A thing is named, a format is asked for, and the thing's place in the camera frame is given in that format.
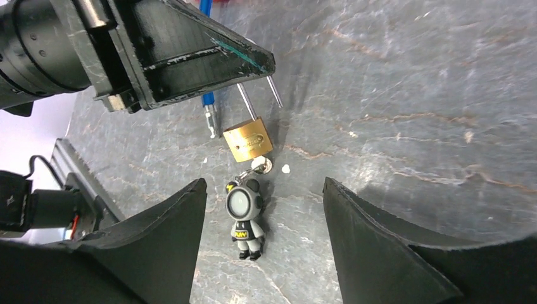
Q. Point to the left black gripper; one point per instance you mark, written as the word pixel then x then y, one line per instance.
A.
pixel 150 54

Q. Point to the small black key bunch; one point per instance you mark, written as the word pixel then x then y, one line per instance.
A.
pixel 244 204

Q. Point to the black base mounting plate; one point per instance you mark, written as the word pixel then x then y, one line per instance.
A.
pixel 80 204

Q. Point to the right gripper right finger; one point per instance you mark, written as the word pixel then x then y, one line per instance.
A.
pixel 381 258

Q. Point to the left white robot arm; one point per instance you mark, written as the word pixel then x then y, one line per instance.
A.
pixel 37 59

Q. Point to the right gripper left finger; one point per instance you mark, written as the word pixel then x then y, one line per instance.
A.
pixel 147 258

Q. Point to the brass padlock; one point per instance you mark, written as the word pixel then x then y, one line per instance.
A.
pixel 249 139

